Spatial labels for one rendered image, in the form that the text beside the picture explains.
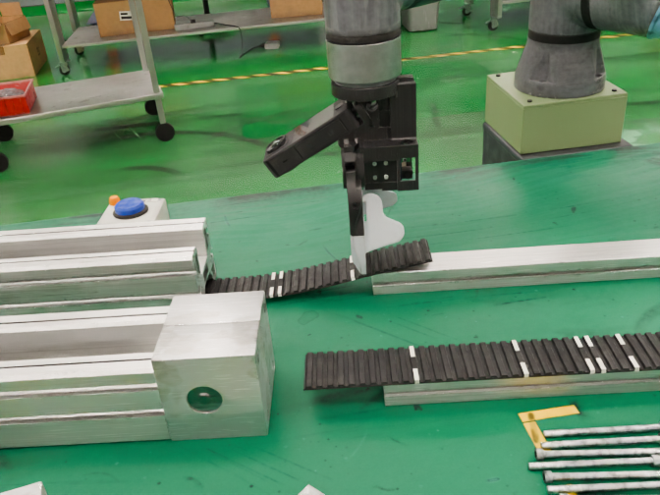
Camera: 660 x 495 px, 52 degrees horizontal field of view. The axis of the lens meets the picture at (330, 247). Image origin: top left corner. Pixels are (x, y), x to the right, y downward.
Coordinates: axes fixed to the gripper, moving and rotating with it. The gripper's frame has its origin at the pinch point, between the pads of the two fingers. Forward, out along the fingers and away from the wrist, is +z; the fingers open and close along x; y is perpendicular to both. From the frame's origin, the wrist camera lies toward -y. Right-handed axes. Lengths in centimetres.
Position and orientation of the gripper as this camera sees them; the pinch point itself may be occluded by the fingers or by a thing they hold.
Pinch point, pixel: (355, 247)
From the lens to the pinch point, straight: 79.5
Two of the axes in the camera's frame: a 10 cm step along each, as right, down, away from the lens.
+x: 0.0, -4.9, 8.7
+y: 10.0, -0.6, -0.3
